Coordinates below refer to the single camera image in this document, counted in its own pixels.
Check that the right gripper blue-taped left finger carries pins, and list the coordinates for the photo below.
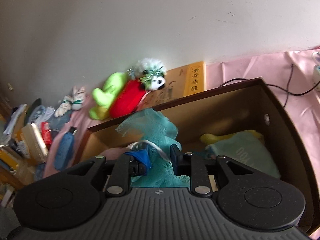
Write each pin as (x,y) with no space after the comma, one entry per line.
(134,163)

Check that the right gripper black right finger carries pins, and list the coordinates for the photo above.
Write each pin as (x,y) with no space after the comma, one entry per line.
(189,164)

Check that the pink plush bunny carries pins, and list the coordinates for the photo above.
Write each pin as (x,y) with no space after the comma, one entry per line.
(114,153)

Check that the yellow towel roll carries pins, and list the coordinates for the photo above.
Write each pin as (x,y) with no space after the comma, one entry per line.
(211,139)

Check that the light teal towel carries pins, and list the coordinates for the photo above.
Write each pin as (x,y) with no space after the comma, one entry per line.
(246,149)

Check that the red plush pouch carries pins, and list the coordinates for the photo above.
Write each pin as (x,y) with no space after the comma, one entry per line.
(128,100)

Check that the blue lint brush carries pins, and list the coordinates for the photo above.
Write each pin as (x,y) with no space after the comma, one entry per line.
(65,149)

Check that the green plush toy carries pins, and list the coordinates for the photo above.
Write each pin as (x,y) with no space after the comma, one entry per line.
(107,95)

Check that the brown cardboard box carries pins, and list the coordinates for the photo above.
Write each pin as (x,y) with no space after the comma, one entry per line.
(245,204)

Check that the yellow book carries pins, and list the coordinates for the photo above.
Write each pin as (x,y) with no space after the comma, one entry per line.
(180,82)

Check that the white green knotted cloth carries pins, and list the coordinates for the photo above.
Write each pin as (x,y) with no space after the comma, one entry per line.
(72,102)

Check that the white panda pompom plush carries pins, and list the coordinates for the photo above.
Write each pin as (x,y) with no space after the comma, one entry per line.
(150,73)

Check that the red small package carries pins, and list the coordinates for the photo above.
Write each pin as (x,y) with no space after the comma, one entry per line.
(46,134)

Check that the yellow tissue box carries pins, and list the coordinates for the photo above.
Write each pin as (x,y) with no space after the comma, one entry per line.
(31,144)

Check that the pink bed sheet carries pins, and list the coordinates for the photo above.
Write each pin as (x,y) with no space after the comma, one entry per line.
(291,74)

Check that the white power strip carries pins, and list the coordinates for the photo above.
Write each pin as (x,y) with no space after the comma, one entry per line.
(316,70)

